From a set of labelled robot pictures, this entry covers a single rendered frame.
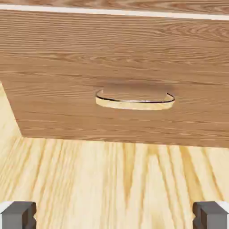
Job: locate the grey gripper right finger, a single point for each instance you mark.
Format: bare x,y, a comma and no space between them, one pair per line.
211,216

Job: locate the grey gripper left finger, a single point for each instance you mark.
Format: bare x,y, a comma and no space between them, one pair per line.
16,216

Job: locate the light wood drawer front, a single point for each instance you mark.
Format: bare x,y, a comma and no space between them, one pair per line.
161,5
71,53

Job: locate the light wood cabinet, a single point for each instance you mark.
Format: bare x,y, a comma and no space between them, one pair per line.
107,12

